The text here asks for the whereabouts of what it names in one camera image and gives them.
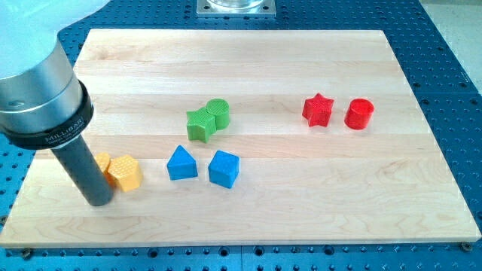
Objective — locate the black Millibar tool changer ring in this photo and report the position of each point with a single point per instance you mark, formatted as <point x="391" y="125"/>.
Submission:
<point x="58" y="135"/>

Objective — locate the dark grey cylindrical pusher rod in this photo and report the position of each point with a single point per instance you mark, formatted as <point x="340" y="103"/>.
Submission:
<point x="78" y="161"/>

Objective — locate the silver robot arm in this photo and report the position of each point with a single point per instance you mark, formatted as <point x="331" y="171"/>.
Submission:
<point x="43" y="104"/>

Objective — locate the blue triangle block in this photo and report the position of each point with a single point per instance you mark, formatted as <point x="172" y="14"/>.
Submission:
<point x="181" y="165"/>

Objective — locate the blue cube block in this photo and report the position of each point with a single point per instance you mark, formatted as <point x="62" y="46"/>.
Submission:
<point x="224" y="169"/>

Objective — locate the yellow block behind rod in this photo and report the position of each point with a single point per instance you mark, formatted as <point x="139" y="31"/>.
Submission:
<point x="103" y="161"/>

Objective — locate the yellow hexagon block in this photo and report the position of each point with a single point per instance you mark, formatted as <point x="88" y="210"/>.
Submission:
<point x="126" y="172"/>

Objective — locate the green star block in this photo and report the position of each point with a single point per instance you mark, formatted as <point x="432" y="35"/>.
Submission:
<point x="200" y="125"/>

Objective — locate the green cylinder block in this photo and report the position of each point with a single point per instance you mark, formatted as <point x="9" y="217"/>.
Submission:
<point x="221" y="110"/>

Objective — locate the red star block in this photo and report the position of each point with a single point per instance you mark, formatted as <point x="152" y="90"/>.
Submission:
<point x="317" y="110"/>

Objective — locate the red cylinder block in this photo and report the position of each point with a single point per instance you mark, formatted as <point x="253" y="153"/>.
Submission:
<point x="359" y="114"/>

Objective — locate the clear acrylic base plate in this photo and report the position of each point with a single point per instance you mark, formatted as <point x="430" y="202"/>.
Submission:
<point x="236" y="8"/>

